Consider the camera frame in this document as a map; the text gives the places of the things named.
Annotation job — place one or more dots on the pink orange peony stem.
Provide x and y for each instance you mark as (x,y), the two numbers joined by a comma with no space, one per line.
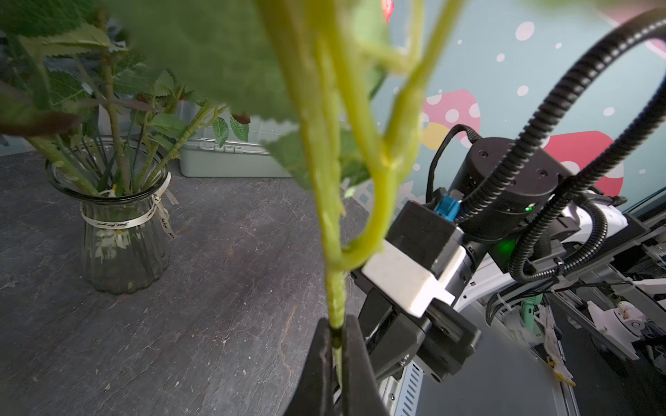
(328,67)

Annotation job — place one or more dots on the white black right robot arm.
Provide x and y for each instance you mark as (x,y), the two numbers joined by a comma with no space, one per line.
(510,200)

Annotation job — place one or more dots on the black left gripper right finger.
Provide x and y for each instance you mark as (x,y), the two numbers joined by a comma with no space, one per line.
(360,395)

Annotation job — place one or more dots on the clear glass ribbed vase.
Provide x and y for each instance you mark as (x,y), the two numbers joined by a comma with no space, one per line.
(125,238)

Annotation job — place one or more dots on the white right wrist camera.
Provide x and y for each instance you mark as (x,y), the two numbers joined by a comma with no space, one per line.
(421,259)

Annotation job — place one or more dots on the grey blue rose stem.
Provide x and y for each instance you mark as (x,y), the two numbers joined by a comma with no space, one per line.
(102,115)

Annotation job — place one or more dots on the green translucent storage box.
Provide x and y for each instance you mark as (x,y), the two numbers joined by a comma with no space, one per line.
(228,149)

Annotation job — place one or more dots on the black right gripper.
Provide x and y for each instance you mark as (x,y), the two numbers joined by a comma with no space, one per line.
(439,342)

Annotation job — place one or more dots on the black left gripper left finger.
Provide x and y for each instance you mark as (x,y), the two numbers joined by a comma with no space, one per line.
(314,392)

